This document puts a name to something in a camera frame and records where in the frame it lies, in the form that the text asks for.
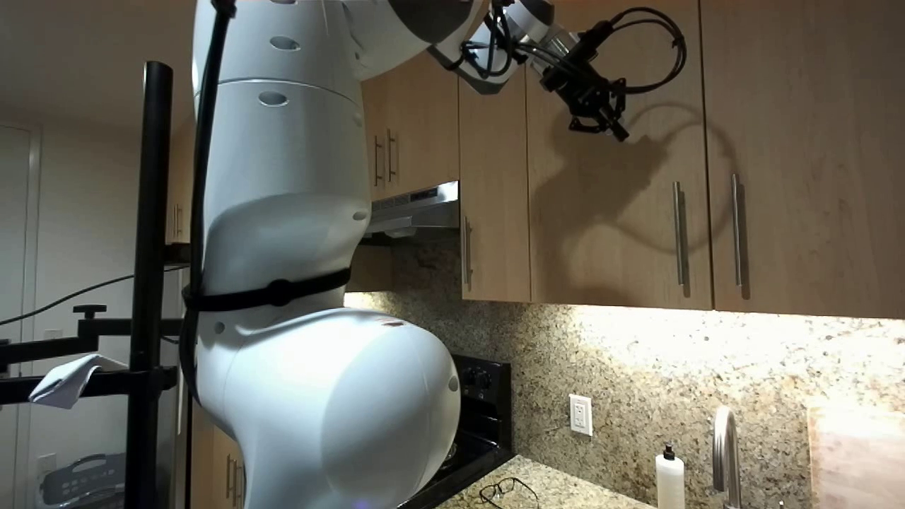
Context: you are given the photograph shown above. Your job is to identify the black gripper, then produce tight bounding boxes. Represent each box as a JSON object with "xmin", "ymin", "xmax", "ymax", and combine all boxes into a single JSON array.
[{"xmin": 541, "ymin": 47, "xmax": 627, "ymax": 143}]

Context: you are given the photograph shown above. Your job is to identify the wooden overhead cabinet door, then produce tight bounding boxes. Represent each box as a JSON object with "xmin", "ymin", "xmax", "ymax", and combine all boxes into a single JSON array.
[{"xmin": 527, "ymin": 0, "xmax": 710, "ymax": 310}]

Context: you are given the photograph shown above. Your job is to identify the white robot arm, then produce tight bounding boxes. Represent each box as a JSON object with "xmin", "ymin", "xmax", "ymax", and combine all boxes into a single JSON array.
[{"xmin": 187, "ymin": 0, "xmax": 616, "ymax": 509}]

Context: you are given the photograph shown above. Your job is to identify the narrow wooden cabinet door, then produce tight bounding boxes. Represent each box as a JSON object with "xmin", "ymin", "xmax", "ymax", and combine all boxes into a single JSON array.
[{"xmin": 460, "ymin": 73, "xmax": 528, "ymax": 302}]

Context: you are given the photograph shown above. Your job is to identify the far wooden cabinet doors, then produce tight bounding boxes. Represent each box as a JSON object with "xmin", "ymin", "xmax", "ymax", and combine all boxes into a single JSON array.
[{"xmin": 361, "ymin": 55, "xmax": 459, "ymax": 198}]

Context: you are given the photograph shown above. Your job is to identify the right wooden cabinet door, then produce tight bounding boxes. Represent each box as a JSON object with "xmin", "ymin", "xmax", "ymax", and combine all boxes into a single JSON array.
[{"xmin": 701, "ymin": 0, "xmax": 905, "ymax": 318}]

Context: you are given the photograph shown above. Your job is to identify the steel range hood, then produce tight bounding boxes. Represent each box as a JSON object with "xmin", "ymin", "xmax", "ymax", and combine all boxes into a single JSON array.
[{"xmin": 365, "ymin": 181, "xmax": 460, "ymax": 239}]

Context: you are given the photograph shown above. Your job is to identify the chrome kitchen faucet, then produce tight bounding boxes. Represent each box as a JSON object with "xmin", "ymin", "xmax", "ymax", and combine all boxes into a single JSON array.
[{"xmin": 712, "ymin": 408, "xmax": 742, "ymax": 509}]

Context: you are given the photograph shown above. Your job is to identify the black stove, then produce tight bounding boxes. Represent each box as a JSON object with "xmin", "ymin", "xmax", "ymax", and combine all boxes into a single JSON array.
[{"xmin": 402, "ymin": 356, "xmax": 515, "ymax": 509}]

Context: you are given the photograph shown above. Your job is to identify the white soap bottle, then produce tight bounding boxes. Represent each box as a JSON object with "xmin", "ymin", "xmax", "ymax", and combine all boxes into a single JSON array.
[{"xmin": 657, "ymin": 447, "xmax": 685, "ymax": 509}]

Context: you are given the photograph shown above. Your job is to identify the wooden cutting board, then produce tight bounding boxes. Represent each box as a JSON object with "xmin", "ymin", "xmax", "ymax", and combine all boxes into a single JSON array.
[{"xmin": 807, "ymin": 401, "xmax": 905, "ymax": 509}]

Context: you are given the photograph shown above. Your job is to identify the white paper tag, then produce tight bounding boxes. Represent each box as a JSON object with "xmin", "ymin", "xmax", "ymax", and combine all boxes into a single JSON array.
[{"xmin": 27, "ymin": 353, "xmax": 119, "ymax": 411}]

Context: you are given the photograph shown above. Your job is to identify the black basket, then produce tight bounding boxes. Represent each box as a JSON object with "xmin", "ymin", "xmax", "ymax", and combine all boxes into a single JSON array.
[{"xmin": 36, "ymin": 454, "xmax": 124, "ymax": 509}]

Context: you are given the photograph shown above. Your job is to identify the steel cabinet door handle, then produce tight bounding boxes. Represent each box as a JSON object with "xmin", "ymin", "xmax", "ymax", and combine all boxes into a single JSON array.
[{"xmin": 674, "ymin": 181, "xmax": 689, "ymax": 298}]

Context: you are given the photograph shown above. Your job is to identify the right door steel handle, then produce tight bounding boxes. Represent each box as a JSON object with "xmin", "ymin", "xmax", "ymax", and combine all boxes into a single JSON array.
[{"xmin": 729, "ymin": 174, "xmax": 746, "ymax": 298}]

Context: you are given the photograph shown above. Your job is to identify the white wall outlet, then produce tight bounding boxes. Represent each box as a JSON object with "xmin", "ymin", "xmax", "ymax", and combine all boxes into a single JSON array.
[{"xmin": 568, "ymin": 393, "xmax": 594, "ymax": 435}]

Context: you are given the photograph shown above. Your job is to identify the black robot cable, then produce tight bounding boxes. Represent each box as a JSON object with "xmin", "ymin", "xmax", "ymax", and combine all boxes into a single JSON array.
[{"xmin": 179, "ymin": 0, "xmax": 689, "ymax": 400}]

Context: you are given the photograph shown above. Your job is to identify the black camera stand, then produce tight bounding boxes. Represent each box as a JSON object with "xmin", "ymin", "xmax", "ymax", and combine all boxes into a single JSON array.
[{"xmin": 0, "ymin": 62, "xmax": 182, "ymax": 509}]

